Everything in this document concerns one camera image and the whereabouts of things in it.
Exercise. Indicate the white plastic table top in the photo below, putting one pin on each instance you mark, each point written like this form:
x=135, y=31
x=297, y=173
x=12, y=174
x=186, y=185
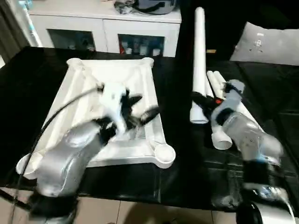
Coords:
x=144, y=93

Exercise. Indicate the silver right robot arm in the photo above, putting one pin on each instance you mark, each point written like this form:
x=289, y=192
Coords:
x=247, y=137

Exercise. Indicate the small yellow label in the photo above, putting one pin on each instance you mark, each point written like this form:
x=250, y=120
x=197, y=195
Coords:
x=211, y=51

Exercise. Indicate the small red box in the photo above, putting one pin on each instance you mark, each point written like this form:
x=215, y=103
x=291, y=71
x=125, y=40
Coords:
x=122, y=47

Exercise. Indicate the grey printed cushion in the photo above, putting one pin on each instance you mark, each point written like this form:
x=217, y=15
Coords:
x=268, y=46

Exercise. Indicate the white glass-door cabinet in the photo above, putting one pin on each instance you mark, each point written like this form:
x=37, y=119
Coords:
x=105, y=25

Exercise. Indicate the grey round bag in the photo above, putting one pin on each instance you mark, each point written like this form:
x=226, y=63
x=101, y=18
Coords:
x=154, y=7

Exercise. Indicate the black floor mat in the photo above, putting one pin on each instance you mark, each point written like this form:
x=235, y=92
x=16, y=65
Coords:
x=23, y=93

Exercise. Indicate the white teal slim pole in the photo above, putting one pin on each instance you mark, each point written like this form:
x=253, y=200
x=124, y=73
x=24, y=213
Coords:
x=31, y=28

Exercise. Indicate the grey curtain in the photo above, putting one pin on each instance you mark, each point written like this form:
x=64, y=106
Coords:
x=11, y=35

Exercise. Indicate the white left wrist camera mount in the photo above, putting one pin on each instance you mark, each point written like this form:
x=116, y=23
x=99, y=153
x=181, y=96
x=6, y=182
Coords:
x=112, y=95

